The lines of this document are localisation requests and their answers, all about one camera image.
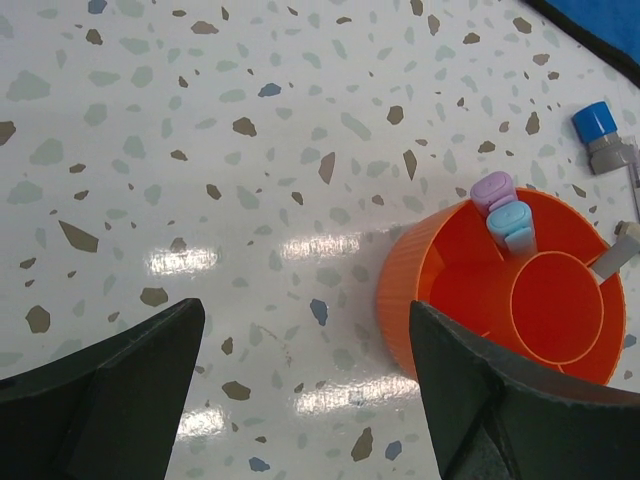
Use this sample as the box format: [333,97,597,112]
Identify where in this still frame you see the orange round organizer container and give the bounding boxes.
[376,188,626,385]

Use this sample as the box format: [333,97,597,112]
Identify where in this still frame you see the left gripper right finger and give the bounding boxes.
[409,302,639,479]

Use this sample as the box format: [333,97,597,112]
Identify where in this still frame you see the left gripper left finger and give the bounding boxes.
[1,298,205,479]

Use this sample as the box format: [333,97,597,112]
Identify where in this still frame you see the blue cap grey glue stick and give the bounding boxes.
[571,101,635,175]

